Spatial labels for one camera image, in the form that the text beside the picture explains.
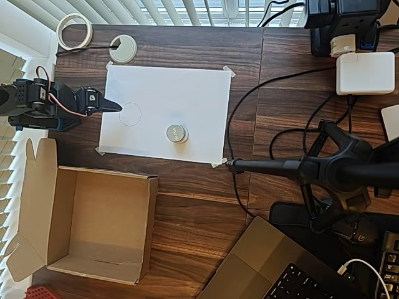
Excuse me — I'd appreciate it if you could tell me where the black looped adapter cable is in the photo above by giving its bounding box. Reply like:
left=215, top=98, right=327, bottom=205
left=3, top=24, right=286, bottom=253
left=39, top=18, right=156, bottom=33
left=269, top=93, right=357, bottom=163

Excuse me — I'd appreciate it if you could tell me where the red perforated clamp block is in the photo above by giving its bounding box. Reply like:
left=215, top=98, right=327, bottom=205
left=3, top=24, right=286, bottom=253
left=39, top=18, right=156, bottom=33
left=24, top=284, right=59, bottom=299

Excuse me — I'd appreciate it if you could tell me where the black camera tripod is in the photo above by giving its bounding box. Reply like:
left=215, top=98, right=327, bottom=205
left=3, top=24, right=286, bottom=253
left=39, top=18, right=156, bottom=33
left=224, top=120, right=399, bottom=234

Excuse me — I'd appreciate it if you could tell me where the small white plug adapter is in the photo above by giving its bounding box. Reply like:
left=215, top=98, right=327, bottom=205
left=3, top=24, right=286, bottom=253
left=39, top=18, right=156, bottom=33
left=329, top=34, right=357, bottom=59

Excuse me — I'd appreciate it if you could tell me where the grey laptop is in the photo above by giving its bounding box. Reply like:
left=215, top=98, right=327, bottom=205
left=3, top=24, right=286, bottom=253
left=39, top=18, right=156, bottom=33
left=196, top=216, right=390, bottom=299

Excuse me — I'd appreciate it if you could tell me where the large white power adapter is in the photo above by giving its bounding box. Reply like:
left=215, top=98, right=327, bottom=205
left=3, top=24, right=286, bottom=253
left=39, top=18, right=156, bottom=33
left=335, top=52, right=396, bottom=96

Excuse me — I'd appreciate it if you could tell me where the black keyboard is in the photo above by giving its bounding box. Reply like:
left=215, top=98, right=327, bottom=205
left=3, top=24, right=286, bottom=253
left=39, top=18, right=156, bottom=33
left=378, top=230, right=399, bottom=299

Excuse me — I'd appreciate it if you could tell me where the round white desk grommet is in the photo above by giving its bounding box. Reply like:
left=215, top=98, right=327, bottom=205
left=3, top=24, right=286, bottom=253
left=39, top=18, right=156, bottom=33
left=108, top=35, right=137, bottom=64

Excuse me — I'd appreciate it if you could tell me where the black plug adapter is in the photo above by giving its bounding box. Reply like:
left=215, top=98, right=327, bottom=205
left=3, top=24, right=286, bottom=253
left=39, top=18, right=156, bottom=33
left=307, top=0, right=339, bottom=16
left=338, top=0, right=382, bottom=15

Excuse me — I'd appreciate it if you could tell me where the beige masking tape roll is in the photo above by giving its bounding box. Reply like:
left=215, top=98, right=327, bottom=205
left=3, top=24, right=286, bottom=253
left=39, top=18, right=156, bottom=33
left=56, top=14, right=94, bottom=50

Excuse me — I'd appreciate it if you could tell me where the dark jar with silver lid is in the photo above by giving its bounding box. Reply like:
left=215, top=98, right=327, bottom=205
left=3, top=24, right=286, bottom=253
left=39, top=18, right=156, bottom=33
left=165, top=123, right=190, bottom=144

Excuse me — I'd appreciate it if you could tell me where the black computer mouse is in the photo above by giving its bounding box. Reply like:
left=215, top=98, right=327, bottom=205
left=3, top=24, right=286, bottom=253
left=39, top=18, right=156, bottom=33
left=350, top=214, right=388, bottom=245

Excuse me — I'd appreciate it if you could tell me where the cream vertical blind at window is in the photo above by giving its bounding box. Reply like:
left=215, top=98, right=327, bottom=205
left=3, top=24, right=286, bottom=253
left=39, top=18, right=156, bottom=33
left=40, top=0, right=309, bottom=27

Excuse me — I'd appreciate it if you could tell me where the thin black grommet cable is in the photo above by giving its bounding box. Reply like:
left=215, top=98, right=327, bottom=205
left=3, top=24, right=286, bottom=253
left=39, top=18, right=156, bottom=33
left=55, top=42, right=121, bottom=57

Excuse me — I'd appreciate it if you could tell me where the white flat device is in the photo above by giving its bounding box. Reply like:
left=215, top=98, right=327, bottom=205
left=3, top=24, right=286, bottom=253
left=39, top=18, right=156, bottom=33
left=380, top=105, right=399, bottom=142

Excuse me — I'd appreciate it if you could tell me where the blue black table clamp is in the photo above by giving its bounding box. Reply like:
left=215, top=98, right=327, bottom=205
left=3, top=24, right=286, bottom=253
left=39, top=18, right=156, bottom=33
left=14, top=115, right=80, bottom=133

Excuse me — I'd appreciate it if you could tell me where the open brown cardboard box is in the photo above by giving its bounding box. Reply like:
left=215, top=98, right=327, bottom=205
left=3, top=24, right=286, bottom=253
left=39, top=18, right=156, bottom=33
left=5, top=136, right=160, bottom=286

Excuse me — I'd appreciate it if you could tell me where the white paper sheet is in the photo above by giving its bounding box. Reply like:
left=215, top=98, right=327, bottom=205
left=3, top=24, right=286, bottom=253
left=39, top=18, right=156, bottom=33
left=99, top=64, right=232, bottom=164

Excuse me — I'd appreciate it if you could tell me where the black cable at window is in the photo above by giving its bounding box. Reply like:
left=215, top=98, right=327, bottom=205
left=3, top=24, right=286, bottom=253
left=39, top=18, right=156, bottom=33
left=257, top=0, right=308, bottom=28

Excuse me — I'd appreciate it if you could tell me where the black desk mat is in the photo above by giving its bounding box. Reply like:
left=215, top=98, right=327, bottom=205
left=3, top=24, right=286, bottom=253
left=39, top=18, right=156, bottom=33
left=269, top=201, right=399, bottom=250

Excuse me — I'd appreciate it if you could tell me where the white charging cable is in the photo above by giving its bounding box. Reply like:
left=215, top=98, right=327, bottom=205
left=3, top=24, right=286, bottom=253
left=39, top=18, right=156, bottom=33
left=339, top=258, right=392, bottom=299

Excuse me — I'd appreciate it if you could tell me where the long black power cable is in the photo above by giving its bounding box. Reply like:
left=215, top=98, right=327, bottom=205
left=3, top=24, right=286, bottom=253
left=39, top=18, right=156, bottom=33
left=224, top=69, right=338, bottom=219

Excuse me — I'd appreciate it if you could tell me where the red white servo wire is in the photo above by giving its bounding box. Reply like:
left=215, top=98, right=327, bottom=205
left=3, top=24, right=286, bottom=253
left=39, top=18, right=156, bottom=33
left=36, top=65, right=89, bottom=119

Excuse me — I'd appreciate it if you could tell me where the black power strip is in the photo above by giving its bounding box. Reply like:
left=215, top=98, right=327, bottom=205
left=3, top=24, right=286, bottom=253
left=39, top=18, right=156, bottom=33
left=304, top=12, right=380, bottom=57

